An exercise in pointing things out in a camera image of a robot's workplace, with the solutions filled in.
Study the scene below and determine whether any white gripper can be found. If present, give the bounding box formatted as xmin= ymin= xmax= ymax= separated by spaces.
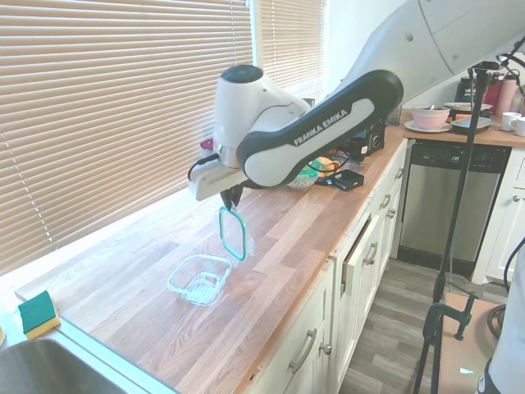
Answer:
xmin=188 ymin=160 xmax=249 ymax=211

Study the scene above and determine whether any white cabinet drawer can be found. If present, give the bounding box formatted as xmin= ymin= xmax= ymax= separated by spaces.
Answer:
xmin=341 ymin=212 xmax=386 ymax=297

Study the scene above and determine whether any person in grey shirt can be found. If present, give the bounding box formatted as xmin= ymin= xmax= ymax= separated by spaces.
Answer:
xmin=475 ymin=262 xmax=525 ymax=394

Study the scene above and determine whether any stainless steel sink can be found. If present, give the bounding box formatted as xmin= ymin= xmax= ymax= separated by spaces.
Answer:
xmin=0 ymin=337 xmax=139 ymax=394

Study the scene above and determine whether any narrow beige window blind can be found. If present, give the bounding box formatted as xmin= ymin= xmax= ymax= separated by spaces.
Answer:
xmin=259 ymin=0 xmax=329 ymax=100

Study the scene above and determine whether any yellow orange cloth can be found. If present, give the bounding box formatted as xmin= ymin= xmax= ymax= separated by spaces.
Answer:
xmin=308 ymin=155 xmax=342 ymax=178

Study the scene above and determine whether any black camera stand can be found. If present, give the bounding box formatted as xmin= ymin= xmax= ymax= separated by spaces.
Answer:
xmin=411 ymin=61 xmax=502 ymax=394

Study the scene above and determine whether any small black electronics box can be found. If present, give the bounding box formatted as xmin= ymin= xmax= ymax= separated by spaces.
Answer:
xmin=326 ymin=169 xmax=366 ymax=191

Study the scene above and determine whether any red bottle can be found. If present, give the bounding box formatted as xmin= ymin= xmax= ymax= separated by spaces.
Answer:
xmin=483 ymin=71 xmax=506 ymax=106

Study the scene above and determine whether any green and yellow sponge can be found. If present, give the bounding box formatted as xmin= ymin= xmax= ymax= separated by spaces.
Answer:
xmin=17 ymin=289 xmax=62 ymax=341

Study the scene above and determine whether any white mug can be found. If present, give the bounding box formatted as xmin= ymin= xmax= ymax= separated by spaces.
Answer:
xmin=500 ymin=111 xmax=525 ymax=137

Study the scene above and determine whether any wide beige window blind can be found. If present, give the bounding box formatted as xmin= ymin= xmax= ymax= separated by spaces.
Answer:
xmin=0 ymin=0 xmax=254 ymax=277

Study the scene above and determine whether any clear lid with teal seal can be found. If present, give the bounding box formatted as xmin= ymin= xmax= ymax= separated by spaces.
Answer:
xmin=217 ymin=204 xmax=256 ymax=262

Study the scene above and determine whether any stainless steel dishwasher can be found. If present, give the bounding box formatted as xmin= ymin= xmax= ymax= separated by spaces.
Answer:
xmin=399 ymin=140 xmax=513 ymax=264

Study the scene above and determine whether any white plate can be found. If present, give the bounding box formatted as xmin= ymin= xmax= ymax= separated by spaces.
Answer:
xmin=404 ymin=119 xmax=453 ymax=134

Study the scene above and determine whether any pink bowl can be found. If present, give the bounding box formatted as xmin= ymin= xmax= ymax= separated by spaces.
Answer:
xmin=411 ymin=107 xmax=450 ymax=130

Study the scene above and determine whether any pink water bottle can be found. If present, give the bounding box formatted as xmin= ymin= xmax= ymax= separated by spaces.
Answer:
xmin=495 ymin=69 xmax=521 ymax=117

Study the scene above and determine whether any clear glass food container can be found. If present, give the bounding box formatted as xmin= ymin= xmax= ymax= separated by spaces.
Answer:
xmin=166 ymin=254 xmax=234 ymax=307

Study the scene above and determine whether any long metal cabinet handle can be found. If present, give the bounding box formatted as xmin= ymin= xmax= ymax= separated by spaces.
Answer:
xmin=287 ymin=328 xmax=318 ymax=375

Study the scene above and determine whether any black power supply box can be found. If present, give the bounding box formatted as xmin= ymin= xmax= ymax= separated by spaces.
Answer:
xmin=347 ymin=121 xmax=389 ymax=159

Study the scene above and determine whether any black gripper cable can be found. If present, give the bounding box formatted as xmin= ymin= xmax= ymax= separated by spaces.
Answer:
xmin=188 ymin=153 xmax=219 ymax=182

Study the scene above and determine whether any green clamp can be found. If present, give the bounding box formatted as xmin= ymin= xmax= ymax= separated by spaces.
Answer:
xmin=422 ymin=291 xmax=481 ymax=342

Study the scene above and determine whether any metal drawer handle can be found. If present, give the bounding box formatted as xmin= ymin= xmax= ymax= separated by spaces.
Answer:
xmin=362 ymin=241 xmax=379 ymax=267

